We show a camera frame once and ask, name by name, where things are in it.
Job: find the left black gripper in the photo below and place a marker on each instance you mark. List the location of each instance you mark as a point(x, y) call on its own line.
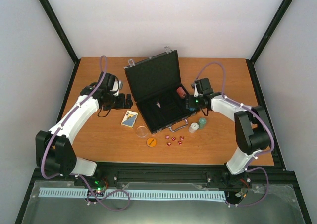
point(129, 102)

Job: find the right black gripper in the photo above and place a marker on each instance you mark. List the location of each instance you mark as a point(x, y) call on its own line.
point(189, 103)

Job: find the red poker chip stack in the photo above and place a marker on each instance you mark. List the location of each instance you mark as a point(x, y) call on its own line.
point(181, 92)

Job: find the green poker chip stack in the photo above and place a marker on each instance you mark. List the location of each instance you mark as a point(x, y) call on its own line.
point(202, 122)

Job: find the white poker chip stack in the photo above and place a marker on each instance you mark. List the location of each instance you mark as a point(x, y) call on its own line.
point(193, 127)

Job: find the black poker set case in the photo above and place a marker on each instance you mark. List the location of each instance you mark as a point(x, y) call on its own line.
point(157, 79)

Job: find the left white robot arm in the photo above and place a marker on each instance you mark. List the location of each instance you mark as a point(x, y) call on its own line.
point(54, 152)

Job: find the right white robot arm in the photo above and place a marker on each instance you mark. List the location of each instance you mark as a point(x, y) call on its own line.
point(253, 132)

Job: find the playing card deck box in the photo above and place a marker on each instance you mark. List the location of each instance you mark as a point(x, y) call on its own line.
point(129, 118)

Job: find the clear plastic disc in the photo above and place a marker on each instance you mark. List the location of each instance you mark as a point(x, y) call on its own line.
point(141, 131)

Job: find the orange dealer button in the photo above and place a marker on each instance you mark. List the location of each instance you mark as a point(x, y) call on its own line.
point(151, 142)

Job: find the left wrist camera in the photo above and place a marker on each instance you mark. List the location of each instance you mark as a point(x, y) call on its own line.
point(117, 87)

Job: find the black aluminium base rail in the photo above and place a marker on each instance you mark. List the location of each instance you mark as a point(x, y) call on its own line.
point(210, 176)

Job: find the light blue cable duct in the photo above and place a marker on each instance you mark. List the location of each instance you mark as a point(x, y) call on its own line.
point(135, 195)

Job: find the left black frame post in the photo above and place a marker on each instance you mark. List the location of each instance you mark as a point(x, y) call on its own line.
point(59, 29)

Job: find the black frame post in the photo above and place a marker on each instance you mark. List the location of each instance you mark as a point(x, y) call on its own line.
point(59, 29)
point(270, 30)

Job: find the right black frame post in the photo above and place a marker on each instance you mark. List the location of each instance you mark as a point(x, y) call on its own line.
point(270, 30)

